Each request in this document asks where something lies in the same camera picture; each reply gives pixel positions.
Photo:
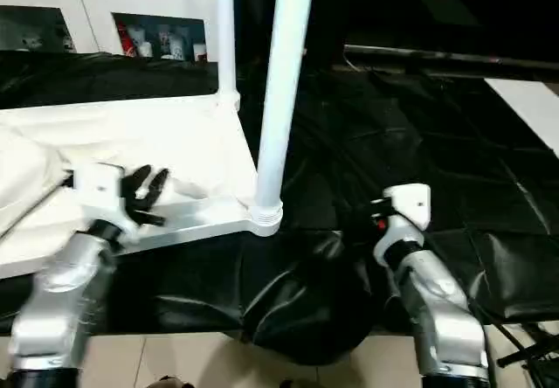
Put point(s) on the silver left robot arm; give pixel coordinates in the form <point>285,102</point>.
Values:
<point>65,283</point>

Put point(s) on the white flat board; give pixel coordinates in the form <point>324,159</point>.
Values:
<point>528,104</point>

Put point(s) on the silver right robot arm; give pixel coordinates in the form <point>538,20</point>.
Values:
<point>436,300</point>

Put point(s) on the black work mat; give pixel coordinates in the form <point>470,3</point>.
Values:
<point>415,165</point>

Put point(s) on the black robot foot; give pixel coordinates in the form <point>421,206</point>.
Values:
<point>170,383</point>

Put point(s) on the white glass-door cabinet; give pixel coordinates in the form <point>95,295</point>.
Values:
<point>109,8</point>

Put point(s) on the white plastic table top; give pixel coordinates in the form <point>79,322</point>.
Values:
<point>131,143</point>

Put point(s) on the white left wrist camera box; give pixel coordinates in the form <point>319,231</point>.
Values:
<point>98,187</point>

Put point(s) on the black piano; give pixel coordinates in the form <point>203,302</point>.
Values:
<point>436,8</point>

